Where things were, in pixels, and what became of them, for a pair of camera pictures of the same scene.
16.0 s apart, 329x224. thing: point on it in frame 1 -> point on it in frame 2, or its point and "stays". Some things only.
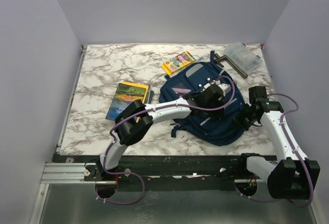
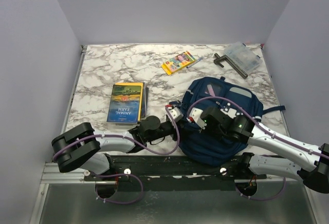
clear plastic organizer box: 241,54 stays
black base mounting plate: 185,173 stays
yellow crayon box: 178,62 stays
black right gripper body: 244,118 -> 207,128
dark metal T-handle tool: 225,58 stays
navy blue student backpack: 221,131 -> 216,150
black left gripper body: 214,113 -> 165,130
